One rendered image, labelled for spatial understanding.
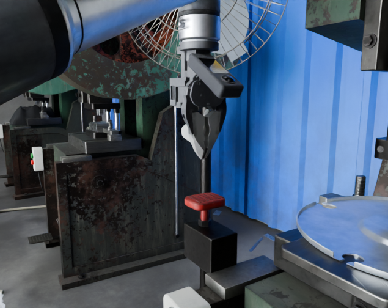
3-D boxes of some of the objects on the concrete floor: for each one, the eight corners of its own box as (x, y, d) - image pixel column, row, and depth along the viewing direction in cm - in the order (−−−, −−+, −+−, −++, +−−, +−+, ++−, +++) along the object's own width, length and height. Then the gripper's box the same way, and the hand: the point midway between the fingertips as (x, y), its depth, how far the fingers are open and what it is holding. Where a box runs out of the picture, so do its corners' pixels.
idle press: (4, 209, 291) (-19, -19, 260) (-9, 183, 371) (-28, 7, 340) (165, 181, 377) (163, 8, 346) (126, 165, 457) (121, 23, 426)
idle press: (44, 322, 150) (5, -146, 119) (23, 238, 234) (-3, -49, 203) (303, 244, 225) (321, -55, 194) (217, 202, 309) (219, -12, 278)
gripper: (204, 47, 72) (203, 151, 75) (164, 44, 67) (165, 155, 71) (230, 43, 64) (228, 157, 68) (187, 39, 60) (188, 162, 64)
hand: (204, 152), depth 67 cm, fingers closed
